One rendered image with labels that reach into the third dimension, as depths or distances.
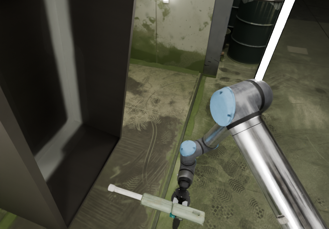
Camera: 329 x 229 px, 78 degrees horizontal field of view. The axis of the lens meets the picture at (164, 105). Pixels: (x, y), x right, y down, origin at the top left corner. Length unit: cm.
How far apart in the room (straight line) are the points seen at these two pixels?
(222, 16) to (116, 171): 188
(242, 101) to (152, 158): 125
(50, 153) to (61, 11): 79
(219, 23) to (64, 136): 191
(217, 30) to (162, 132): 131
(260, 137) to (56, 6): 93
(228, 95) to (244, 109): 6
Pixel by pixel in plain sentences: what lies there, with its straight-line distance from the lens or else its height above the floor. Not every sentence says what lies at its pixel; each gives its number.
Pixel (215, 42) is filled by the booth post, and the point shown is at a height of 49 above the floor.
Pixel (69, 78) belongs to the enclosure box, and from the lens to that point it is 125.
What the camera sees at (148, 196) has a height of 56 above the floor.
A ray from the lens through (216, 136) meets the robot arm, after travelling 106.
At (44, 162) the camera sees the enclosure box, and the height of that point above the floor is 52.
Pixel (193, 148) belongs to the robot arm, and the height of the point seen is 62.
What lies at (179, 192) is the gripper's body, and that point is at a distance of 116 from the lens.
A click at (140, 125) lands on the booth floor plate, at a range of 203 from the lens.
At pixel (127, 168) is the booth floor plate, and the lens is 176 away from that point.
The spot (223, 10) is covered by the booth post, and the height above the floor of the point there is 86.
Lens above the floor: 155
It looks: 43 degrees down
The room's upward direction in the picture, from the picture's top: 1 degrees clockwise
